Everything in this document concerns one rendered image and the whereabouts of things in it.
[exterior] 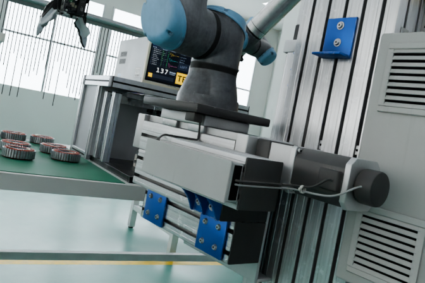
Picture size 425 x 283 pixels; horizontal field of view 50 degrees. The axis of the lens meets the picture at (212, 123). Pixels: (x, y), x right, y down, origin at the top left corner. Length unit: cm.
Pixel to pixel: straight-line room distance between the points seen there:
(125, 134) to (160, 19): 115
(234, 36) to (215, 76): 10
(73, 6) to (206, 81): 53
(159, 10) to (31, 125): 731
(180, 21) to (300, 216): 49
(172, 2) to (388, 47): 43
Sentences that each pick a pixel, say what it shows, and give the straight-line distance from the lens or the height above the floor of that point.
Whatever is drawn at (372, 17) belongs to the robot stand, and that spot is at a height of 127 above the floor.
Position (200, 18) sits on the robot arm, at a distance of 100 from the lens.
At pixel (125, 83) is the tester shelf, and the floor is 110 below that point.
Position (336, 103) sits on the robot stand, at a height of 109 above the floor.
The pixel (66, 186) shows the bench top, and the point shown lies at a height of 72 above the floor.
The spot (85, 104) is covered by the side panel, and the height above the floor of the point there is 98.
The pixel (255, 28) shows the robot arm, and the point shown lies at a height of 136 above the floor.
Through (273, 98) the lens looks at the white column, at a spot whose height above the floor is 150.
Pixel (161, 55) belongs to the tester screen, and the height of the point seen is 125.
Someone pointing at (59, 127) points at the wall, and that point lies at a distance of 831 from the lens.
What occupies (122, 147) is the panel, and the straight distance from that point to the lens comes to 207.
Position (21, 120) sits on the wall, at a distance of 819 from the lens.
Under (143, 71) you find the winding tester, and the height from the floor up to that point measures 116.
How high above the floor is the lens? 100
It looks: level
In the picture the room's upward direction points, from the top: 11 degrees clockwise
